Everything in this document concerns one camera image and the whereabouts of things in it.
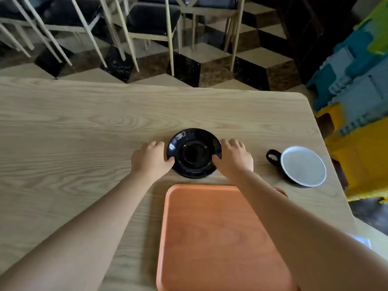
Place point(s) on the person's left hand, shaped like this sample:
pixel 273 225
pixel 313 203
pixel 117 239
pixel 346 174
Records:
pixel 148 162

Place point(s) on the person's right hand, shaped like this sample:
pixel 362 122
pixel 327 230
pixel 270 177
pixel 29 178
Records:
pixel 235 162

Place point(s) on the person's right thumb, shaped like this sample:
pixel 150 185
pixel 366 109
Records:
pixel 217 159

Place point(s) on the person's left thumb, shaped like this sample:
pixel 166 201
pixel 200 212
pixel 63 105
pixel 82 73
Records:
pixel 169 163

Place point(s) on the black saucer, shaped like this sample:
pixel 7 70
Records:
pixel 194 153

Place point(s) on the person's left forearm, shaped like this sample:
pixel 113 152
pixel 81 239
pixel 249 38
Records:
pixel 78 236

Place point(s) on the person's right forearm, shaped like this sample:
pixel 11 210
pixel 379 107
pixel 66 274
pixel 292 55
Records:
pixel 306 239

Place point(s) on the orange tray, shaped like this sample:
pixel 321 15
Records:
pixel 212 239

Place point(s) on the black cup with white inside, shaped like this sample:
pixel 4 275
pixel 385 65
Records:
pixel 303 166

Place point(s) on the white chair with black seat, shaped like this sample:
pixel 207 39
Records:
pixel 12 30
pixel 72 12
pixel 218 4
pixel 151 19

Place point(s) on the yellow foam mat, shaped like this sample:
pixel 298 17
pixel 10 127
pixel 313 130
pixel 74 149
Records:
pixel 363 160

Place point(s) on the pile of blue foam mats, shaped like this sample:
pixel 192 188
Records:
pixel 351 78

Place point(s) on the dark wooden cabinet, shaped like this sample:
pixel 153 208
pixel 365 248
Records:
pixel 312 30

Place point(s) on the white paper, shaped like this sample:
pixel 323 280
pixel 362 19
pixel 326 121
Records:
pixel 362 240

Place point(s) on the green foam mat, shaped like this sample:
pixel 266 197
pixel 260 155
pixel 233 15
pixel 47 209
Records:
pixel 379 30

